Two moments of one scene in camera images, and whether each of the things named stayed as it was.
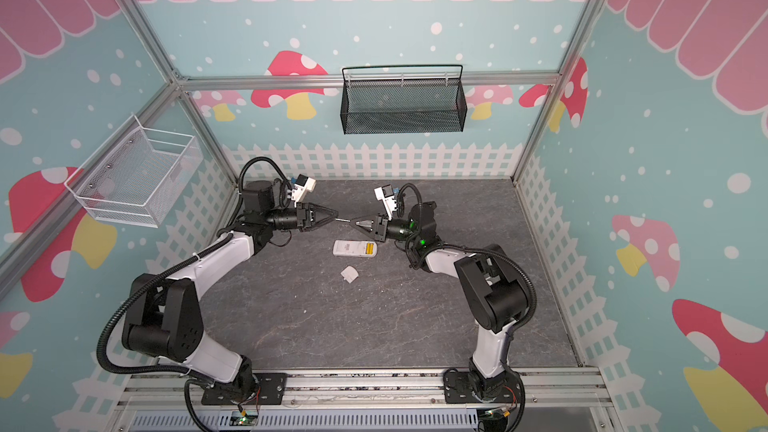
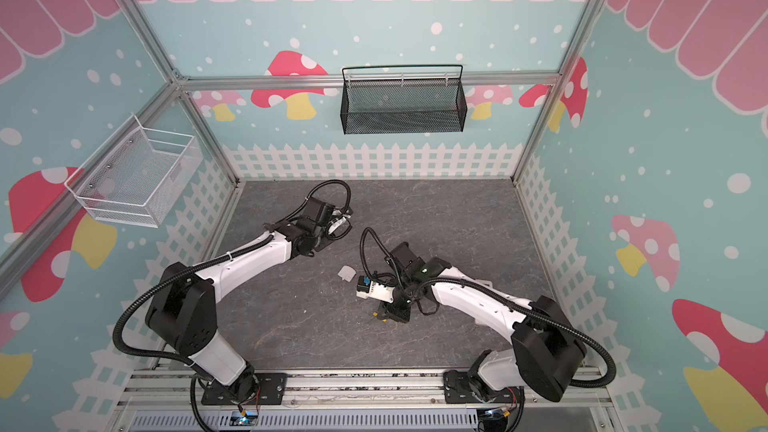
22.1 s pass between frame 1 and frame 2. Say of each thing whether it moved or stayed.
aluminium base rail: stayed
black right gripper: moved
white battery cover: stayed
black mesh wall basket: stayed
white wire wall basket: stayed
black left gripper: moved
